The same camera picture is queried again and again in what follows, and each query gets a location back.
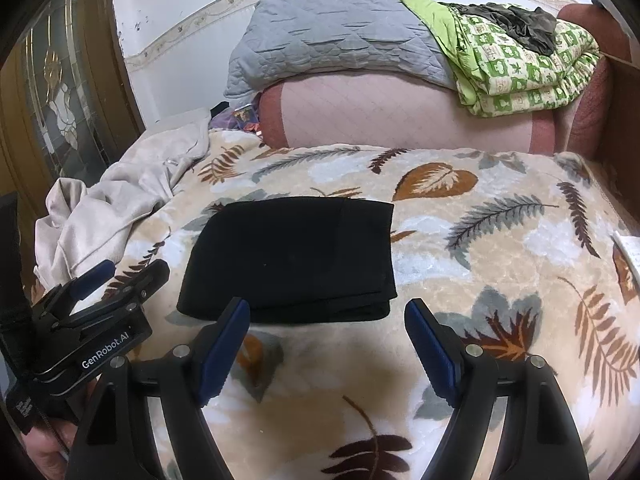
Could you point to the leaf print blanket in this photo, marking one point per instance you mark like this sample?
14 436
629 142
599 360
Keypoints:
500 270

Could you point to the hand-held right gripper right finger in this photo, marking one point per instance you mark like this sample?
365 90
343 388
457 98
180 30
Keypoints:
432 345

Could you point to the colourful printed packet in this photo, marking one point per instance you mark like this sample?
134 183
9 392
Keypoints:
246 114

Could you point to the pink quilted bedding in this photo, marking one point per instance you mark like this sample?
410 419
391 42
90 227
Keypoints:
400 110

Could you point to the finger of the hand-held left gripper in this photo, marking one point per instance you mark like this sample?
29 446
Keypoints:
92 277
142 280

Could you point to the green patterned quilt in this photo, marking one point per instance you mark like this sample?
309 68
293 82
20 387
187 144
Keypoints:
515 75

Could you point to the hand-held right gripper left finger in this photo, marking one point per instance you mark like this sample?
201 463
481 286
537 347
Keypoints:
225 345

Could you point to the wooden door with glass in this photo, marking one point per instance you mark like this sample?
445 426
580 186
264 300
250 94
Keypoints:
60 85

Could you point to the grey quilted cover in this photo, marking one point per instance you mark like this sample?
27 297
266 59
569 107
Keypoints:
340 35

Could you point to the person's left hand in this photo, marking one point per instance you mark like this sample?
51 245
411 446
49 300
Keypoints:
47 452

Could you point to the beige garment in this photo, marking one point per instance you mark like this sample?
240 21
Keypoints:
125 185

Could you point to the wooden board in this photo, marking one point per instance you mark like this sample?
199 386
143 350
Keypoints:
622 125

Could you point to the black pants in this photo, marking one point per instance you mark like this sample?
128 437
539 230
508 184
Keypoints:
290 260

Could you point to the dark grey garment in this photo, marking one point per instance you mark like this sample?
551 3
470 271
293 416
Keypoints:
525 25

